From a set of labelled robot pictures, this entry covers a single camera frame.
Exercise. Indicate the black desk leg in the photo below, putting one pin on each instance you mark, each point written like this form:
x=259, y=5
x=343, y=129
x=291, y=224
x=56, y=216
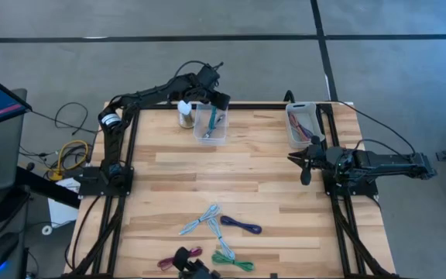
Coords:
x=45, y=188

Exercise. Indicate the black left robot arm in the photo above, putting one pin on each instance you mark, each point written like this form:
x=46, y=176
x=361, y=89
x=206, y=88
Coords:
x=110, y=155

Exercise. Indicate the white paper sheet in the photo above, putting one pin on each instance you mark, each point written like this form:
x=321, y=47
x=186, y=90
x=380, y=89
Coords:
x=62, y=211

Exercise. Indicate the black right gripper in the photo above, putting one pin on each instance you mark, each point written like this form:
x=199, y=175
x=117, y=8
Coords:
x=319, y=159

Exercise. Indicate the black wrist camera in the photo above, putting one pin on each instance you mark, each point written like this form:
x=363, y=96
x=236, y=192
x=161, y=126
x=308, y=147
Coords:
x=335, y=155
x=208, y=75

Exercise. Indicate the black computer mouse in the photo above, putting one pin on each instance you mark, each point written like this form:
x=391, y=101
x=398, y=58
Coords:
x=0, y=250

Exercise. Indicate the white tape roll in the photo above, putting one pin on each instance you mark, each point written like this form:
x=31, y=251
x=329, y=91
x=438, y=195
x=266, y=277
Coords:
x=43, y=230

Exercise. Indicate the grey desk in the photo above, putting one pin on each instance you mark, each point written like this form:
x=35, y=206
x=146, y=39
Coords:
x=6, y=155

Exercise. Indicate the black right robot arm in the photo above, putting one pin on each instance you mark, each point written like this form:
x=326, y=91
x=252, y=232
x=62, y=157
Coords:
x=385, y=164

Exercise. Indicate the white bulb wooden lamp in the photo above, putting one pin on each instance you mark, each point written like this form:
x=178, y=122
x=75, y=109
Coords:
x=186, y=116

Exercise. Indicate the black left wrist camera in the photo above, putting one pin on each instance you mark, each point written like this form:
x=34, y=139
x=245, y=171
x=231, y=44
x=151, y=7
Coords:
x=208, y=75

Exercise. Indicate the white plastic bin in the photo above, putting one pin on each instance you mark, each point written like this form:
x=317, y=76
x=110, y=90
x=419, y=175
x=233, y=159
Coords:
x=316, y=116

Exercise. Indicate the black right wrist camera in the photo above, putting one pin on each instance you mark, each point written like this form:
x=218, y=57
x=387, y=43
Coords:
x=335, y=155

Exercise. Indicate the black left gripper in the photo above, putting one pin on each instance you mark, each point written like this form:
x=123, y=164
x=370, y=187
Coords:
x=205, y=94

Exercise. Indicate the clear plastic bin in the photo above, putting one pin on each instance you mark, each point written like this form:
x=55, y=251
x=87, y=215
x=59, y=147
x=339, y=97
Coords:
x=219, y=135

